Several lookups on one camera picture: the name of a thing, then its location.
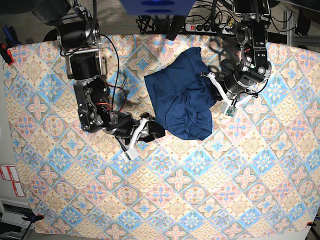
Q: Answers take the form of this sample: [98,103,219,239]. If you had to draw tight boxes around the black strap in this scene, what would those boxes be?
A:
[165,15,186,41]

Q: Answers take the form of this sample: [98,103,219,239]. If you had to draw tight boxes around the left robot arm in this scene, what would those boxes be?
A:
[201,0,272,117]

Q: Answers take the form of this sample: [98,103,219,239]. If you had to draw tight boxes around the white red stickers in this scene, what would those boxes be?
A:
[0,164,25,197]

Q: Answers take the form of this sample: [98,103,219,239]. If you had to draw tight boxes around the white power strip red switch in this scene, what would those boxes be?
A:
[184,23,234,35]

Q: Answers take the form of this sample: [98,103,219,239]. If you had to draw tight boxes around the blue box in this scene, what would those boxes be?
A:
[120,0,195,16]

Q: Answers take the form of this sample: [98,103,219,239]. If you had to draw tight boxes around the clamp lower left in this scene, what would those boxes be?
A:
[21,213,44,223]

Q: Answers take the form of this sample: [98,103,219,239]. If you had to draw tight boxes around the orange black clamp upper left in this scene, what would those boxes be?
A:
[0,43,14,66]

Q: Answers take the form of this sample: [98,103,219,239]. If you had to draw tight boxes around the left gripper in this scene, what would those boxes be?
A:
[200,70,259,117]

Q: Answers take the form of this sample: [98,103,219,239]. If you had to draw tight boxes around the blue long-sleeve shirt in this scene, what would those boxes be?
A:
[144,47,218,140]

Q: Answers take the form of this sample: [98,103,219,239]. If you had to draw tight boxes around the patterned tablecloth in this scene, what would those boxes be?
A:
[3,41,320,240]

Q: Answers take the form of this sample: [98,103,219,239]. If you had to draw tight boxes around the tangled black cables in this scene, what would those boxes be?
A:
[136,0,296,35]

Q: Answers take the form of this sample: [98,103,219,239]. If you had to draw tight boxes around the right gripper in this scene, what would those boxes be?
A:
[107,112,166,161]

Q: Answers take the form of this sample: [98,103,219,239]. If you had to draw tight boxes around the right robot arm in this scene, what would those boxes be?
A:
[27,0,166,162]

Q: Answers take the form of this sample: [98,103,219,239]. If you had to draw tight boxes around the clamp lower right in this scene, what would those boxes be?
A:
[307,222,317,228]

